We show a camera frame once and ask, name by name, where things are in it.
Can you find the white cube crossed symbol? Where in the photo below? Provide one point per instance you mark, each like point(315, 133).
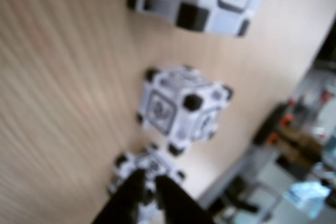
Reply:
point(155, 161)

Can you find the white cube double diamond symbol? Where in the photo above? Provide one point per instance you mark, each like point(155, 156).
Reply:
point(168, 98)

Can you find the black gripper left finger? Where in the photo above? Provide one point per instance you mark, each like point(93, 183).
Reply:
point(126, 200)

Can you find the white cube lightning symbol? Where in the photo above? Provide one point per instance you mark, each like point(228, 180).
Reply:
point(204, 1)

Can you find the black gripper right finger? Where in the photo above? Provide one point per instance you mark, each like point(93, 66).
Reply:
point(178, 205)

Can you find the pale blue plastic bag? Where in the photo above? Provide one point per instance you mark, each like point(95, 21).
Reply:
point(307, 193)

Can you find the black clamp with orange parts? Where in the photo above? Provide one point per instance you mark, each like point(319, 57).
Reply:
point(270, 124)

